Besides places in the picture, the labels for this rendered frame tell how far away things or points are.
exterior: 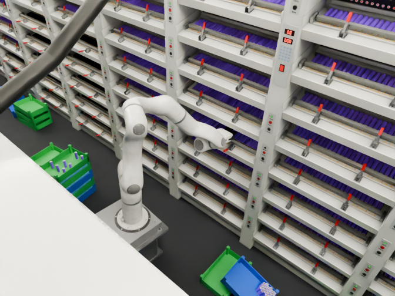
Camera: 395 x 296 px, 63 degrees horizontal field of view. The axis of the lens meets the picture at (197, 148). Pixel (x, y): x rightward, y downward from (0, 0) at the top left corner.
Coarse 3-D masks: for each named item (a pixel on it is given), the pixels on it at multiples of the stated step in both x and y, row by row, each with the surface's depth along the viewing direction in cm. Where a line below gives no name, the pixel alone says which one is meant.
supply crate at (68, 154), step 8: (64, 152) 250; (72, 152) 256; (80, 152) 250; (56, 160) 247; (72, 160) 249; (80, 160) 249; (88, 160) 248; (48, 168) 242; (72, 168) 236; (56, 176) 226; (64, 176) 232
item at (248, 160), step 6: (228, 144) 200; (222, 150) 202; (228, 150) 197; (234, 150) 196; (240, 150) 196; (234, 156) 197; (240, 156) 193; (246, 156) 192; (252, 156) 192; (246, 162) 192; (252, 162) 189
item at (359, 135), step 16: (304, 96) 160; (320, 96) 158; (288, 112) 157; (304, 112) 156; (320, 112) 152; (336, 112) 151; (352, 112) 149; (368, 112) 147; (320, 128) 149; (336, 128) 147; (352, 128) 146; (368, 128) 142; (384, 128) 143; (352, 144) 143; (368, 144) 139; (384, 144) 138; (384, 160) 137
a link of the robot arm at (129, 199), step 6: (120, 162) 180; (120, 168) 177; (120, 174) 175; (120, 186) 185; (120, 192) 185; (126, 198) 183; (132, 198) 183; (138, 198) 185; (126, 204) 186; (132, 204) 185
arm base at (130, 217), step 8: (128, 208) 187; (136, 208) 189; (144, 208) 207; (120, 216) 201; (128, 216) 192; (136, 216) 193; (144, 216) 202; (120, 224) 196; (128, 224) 197; (136, 224) 197; (144, 224) 198
